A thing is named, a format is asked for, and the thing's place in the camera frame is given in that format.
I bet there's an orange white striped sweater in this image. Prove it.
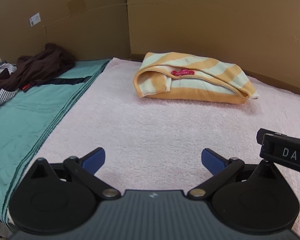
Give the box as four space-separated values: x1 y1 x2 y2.
133 52 259 105

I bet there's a teal folded cloth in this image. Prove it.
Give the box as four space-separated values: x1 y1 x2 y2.
0 59 109 224

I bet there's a dark brown garment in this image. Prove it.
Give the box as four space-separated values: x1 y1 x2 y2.
0 43 76 91

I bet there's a large centre cardboard box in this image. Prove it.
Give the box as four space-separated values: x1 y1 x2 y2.
127 0 300 94

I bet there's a left cardboard box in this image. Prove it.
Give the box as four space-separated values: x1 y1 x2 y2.
0 0 130 63

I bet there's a small white label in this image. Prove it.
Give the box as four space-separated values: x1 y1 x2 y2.
29 13 41 26

